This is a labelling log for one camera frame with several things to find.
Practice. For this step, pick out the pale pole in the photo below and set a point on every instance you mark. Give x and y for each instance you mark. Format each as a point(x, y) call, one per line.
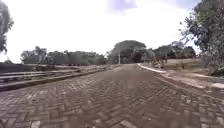
point(119, 57)

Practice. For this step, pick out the grey brick paved road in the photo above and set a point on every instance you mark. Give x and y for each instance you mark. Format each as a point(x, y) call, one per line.
point(113, 100)

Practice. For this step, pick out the row of trees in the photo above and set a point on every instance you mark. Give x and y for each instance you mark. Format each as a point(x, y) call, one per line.
point(76, 57)

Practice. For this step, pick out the pale kerb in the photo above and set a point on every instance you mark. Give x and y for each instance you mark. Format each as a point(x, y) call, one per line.
point(151, 69)

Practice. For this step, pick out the bare dirt ground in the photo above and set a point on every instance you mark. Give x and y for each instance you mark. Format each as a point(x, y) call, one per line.
point(186, 71)

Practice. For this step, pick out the large tree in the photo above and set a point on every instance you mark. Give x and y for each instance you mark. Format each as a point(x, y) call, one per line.
point(208, 33)

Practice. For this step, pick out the dark tree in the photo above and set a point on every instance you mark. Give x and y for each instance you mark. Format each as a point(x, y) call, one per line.
point(4, 25)

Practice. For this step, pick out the low stepped wall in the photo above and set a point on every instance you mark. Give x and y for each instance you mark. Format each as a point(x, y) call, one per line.
point(40, 77)

